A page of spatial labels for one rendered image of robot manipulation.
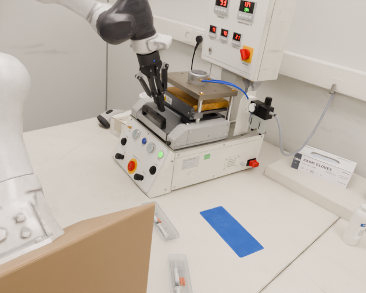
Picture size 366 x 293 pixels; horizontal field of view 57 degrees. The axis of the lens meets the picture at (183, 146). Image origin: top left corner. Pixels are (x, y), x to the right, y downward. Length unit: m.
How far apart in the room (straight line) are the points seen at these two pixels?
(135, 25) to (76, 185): 0.60
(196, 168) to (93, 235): 0.74
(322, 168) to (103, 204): 0.87
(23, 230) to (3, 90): 0.26
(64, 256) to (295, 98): 1.35
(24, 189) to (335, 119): 1.30
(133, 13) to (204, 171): 0.62
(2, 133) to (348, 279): 0.98
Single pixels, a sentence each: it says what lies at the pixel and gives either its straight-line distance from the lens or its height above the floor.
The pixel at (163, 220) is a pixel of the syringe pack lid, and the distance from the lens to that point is 1.11.
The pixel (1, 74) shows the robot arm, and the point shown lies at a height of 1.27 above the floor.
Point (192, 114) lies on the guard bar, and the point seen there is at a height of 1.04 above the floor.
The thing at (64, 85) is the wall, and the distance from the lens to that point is 2.70.
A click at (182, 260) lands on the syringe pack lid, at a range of 0.99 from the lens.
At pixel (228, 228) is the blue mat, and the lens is 1.16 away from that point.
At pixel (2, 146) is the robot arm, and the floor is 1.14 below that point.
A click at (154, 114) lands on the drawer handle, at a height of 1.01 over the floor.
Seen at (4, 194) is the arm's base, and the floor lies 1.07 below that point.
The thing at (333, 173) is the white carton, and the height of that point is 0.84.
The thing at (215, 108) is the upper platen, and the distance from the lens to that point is 1.30.
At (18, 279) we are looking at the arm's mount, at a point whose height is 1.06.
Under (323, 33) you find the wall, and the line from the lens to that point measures 1.63.
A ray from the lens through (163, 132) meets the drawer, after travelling 1.21.
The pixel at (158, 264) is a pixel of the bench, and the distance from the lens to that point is 1.01.
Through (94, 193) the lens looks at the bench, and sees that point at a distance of 1.25.
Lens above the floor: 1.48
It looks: 27 degrees down
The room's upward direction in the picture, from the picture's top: 8 degrees clockwise
